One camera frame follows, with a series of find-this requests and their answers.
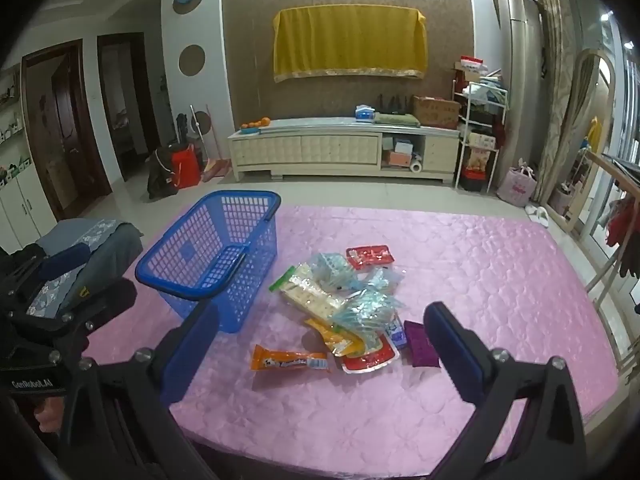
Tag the orange snack bar wrapper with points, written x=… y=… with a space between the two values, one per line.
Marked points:
x=265 y=359

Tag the teal striped clear snack bag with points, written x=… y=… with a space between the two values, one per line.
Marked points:
x=366 y=314

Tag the pink tote bag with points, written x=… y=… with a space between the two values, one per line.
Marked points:
x=518 y=185

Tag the red yellow snack pouch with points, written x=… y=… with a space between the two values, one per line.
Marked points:
x=373 y=361

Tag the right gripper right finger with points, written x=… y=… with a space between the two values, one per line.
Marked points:
x=526 y=422

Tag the black bag on floor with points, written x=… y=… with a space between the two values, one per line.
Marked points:
x=161 y=175

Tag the cardboard box on cabinet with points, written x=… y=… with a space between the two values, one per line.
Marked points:
x=436 y=113

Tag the white slippers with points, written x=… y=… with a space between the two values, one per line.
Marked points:
x=537 y=214

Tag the plate of oranges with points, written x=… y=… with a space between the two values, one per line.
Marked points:
x=255 y=127

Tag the purple snack packet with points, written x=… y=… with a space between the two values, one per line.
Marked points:
x=422 y=353

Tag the white metal shelf rack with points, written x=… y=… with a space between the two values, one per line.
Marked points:
x=484 y=105

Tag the red shopping bag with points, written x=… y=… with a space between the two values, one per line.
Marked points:
x=186 y=170

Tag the tall air conditioner unit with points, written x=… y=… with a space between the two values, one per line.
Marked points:
x=521 y=72

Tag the round brown wall disc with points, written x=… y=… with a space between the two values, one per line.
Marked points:
x=192 y=60

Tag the blue plastic basket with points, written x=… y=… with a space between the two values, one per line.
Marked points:
x=221 y=249

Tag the dark wooden door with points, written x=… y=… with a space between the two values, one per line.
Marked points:
x=59 y=129

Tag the blue Doublemint gum pack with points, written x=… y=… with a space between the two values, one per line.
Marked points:
x=395 y=331

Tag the blue tissue box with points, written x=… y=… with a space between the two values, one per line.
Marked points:
x=365 y=113

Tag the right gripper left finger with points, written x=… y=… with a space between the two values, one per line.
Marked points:
x=148 y=441

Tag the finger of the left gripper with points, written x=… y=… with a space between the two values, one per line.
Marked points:
x=24 y=273
x=95 y=304

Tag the white wall cupboard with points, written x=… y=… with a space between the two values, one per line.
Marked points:
x=25 y=212

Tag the broom and dustpan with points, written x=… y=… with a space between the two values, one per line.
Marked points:
x=215 y=166

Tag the yellow cloth TV cover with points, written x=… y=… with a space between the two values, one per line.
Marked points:
x=337 y=40

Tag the patterned curtain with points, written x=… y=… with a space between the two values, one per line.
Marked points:
x=560 y=57

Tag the green folded cloth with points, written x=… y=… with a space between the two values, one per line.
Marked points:
x=399 y=120

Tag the cream TV cabinet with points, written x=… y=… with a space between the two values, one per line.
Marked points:
x=344 y=147

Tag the teal striped cookie bag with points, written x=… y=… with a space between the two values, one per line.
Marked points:
x=332 y=271

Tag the small red snack packet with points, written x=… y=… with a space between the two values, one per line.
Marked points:
x=363 y=257

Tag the green-edged cracker pack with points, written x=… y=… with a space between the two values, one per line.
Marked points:
x=297 y=286

